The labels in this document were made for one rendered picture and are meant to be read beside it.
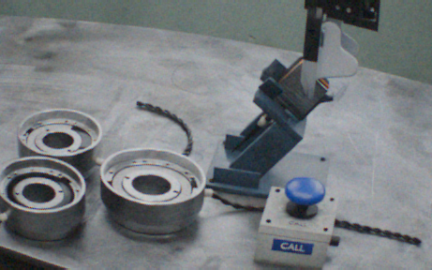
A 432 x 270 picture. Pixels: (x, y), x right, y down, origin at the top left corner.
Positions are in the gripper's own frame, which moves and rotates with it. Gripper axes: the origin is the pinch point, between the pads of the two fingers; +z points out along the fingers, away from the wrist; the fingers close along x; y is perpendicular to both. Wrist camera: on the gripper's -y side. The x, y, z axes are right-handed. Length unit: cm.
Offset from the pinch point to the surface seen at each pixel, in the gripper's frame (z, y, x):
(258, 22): 53, -19, 150
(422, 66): 54, 32, 148
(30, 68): 11.8, -37.8, 16.5
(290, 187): 4.6, 0.5, -13.9
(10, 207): 8.3, -25.5, -21.9
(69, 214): 8.6, -19.3, -19.7
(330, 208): 7.4, 4.7, -12.2
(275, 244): 9.3, 0.2, -16.8
